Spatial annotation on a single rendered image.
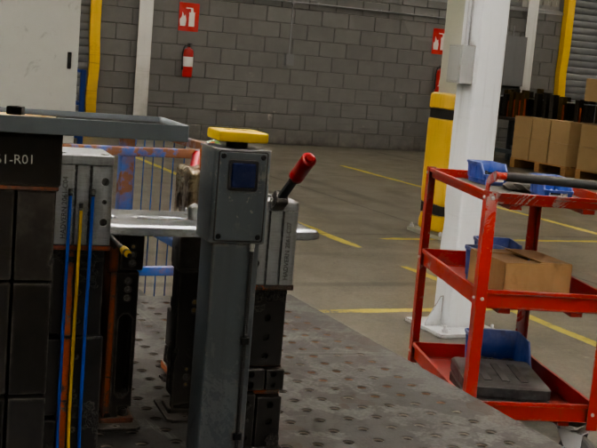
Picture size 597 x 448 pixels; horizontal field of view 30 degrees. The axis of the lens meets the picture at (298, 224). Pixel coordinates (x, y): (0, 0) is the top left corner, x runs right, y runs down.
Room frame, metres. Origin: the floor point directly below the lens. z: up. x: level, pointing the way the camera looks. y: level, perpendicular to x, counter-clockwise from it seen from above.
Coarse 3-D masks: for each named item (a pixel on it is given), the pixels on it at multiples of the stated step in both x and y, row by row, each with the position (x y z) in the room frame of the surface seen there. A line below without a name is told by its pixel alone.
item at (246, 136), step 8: (208, 128) 1.34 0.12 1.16; (216, 128) 1.33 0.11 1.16; (224, 128) 1.34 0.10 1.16; (208, 136) 1.34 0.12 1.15; (216, 136) 1.31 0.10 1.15; (224, 136) 1.29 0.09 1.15; (232, 136) 1.30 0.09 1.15; (240, 136) 1.30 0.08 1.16; (248, 136) 1.30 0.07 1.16; (256, 136) 1.31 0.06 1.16; (264, 136) 1.31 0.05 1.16; (232, 144) 1.32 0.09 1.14; (240, 144) 1.32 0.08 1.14
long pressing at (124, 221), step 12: (120, 216) 1.62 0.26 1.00; (132, 216) 1.64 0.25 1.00; (144, 216) 1.65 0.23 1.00; (156, 216) 1.66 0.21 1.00; (168, 216) 1.67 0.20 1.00; (180, 216) 1.68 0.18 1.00; (120, 228) 1.53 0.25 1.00; (132, 228) 1.53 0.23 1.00; (144, 228) 1.54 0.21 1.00; (156, 228) 1.54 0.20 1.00; (168, 228) 1.55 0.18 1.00; (180, 228) 1.56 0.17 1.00; (192, 228) 1.56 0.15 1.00; (300, 228) 1.63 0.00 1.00; (312, 228) 1.64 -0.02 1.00
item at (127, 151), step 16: (64, 144) 3.35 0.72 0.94; (80, 144) 3.38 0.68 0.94; (128, 144) 4.61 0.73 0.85; (144, 144) 4.45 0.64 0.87; (192, 144) 3.91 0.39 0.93; (128, 160) 4.61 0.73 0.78; (128, 176) 4.61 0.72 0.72; (128, 192) 4.61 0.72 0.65; (160, 192) 4.23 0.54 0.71; (128, 208) 4.62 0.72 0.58; (160, 208) 4.23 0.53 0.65; (160, 240) 4.17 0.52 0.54; (144, 272) 3.47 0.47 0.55; (160, 272) 3.49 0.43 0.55; (144, 288) 4.34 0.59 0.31
